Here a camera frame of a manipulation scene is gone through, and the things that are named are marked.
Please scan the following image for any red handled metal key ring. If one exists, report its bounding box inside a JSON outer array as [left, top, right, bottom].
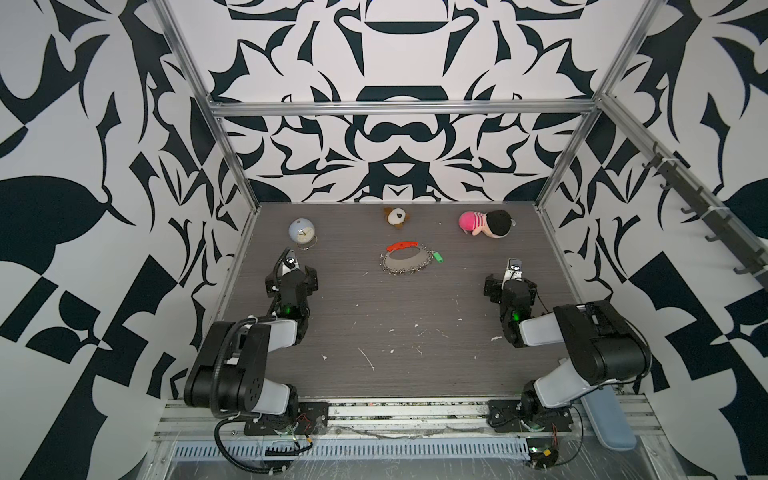
[[379, 239, 434, 277]]

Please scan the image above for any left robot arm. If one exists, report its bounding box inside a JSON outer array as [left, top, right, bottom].
[[183, 267, 318, 422]]

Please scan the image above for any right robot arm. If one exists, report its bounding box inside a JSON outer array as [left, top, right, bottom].
[[483, 275, 652, 429]]

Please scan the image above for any blue round alarm clock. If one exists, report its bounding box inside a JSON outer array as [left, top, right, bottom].
[[288, 218, 318, 249]]

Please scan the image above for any pink plush doll black hair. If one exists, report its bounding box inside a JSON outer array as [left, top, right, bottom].
[[458, 210, 516, 239]]

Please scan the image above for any brown white plush toy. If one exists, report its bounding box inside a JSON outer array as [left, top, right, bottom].
[[384, 207, 410, 229]]

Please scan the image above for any blue grey pad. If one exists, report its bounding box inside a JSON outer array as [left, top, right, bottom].
[[581, 386, 637, 452]]

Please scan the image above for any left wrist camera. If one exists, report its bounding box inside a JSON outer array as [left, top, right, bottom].
[[276, 248, 300, 277]]

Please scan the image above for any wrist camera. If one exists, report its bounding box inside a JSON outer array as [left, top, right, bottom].
[[276, 248, 300, 277], [503, 258, 524, 283]]

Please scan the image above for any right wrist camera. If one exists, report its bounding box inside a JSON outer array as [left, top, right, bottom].
[[503, 258, 524, 283]]

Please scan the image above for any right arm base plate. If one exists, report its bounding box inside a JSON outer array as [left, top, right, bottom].
[[486, 399, 574, 433]]

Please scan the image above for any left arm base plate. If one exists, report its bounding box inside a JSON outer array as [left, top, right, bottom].
[[244, 401, 330, 436]]

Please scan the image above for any black corrugated cable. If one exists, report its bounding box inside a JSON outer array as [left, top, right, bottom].
[[212, 413, 313, 475]]

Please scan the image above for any black wall hook rail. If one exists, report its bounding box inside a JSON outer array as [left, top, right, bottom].
[[643, 141, 767, 290]]

